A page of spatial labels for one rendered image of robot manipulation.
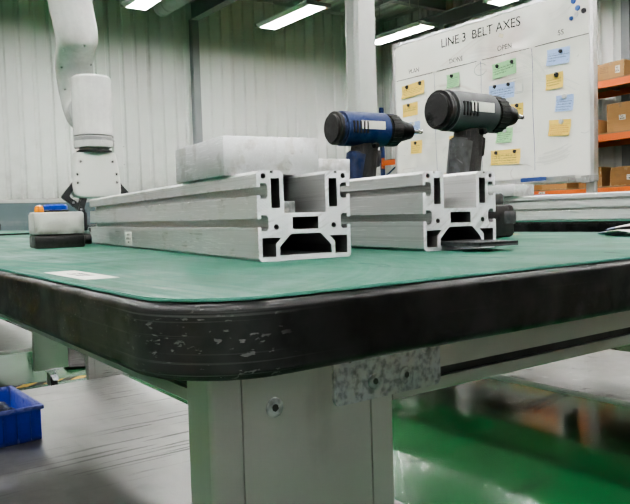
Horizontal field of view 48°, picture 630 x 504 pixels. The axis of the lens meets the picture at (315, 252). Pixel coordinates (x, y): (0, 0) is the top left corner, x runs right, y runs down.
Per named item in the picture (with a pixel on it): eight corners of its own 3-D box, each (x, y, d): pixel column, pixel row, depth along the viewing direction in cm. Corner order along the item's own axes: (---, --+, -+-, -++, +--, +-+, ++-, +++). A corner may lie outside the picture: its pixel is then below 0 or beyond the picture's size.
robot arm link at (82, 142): (111, 139, 161) (111, 152, 161) (70, 138, 157) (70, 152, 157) (119, 135, 153) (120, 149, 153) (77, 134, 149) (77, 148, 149)
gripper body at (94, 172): (113, 148, 161) (116, 198, 161) (66, 148, 156) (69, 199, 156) (121, 145, 154) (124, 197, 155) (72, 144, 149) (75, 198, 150)
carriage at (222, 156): (176, 206, 86) (174, 149, 85) (260, 204, 91) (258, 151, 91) (224, 202, 72) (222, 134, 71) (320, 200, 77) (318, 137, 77)
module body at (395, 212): (186, 239, 145) (185, 197, 145) (232, 237, 150) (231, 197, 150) (424, 251, 75) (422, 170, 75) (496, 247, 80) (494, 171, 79)
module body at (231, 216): (91, 243, 137) (89, 199, 136) (143, 241, 141) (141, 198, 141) (259, 262, 66) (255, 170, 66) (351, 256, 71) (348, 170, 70)
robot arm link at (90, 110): (68, 138, 157) (78, 134, 149) (65, 78, 156) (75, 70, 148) (106, 139, 161) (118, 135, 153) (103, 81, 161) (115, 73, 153)
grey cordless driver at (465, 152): (420, 239, 107) (416, 92, 106) (505, 234, 118) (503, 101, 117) (458, 240, 101) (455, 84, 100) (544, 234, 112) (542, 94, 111)
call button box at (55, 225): (29, 247, 124) (27, 211, 124) (87, 245, 128) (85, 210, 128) (35, 249, 117) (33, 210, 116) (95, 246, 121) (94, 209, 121)
